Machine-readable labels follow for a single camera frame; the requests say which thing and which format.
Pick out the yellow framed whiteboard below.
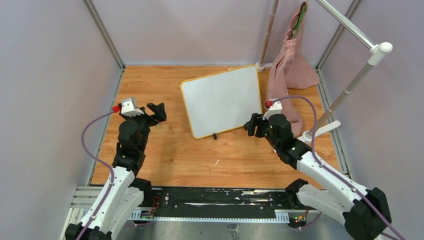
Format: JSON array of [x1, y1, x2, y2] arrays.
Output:
[[180, 65, 263, 139]]

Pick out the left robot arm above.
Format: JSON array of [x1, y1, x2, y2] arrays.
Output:
[[64, 98, 167, 240]]

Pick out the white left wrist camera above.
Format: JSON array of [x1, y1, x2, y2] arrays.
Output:
[[120, 97, 145, 118]]

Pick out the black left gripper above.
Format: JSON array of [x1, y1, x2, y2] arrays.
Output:
[[120, 102, 166, 151]]

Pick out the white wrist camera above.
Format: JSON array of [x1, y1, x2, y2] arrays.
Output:
[[262, 100, 283, 120], [120, 97, 145, 118]]

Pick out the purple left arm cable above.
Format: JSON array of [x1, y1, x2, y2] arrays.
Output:
[[74, 105, 121, 240]]

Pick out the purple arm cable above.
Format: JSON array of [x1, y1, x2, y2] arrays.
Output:
[[263, 95, 407, 240], [74, 105, 121, 240]]

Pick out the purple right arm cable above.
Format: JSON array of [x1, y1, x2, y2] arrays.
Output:
[[263, 95, 407, 240]]

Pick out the pink cloth bag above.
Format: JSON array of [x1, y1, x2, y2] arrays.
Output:
[[265, 1, 321, 137]]

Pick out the white clothes rack frame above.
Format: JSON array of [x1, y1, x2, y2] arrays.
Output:
[[305, 0, 407, 147]]

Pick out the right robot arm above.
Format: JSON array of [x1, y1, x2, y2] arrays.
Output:
[[244, 113, 392, 240]]

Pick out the wooden rack pole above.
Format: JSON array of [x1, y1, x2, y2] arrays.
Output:
[[256, 0, 279, 69]]

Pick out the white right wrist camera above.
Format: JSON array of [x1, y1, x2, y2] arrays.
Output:
[[262, 100, 283, 120]]

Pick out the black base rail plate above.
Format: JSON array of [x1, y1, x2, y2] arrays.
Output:
[[136, 186, 309, 221]]

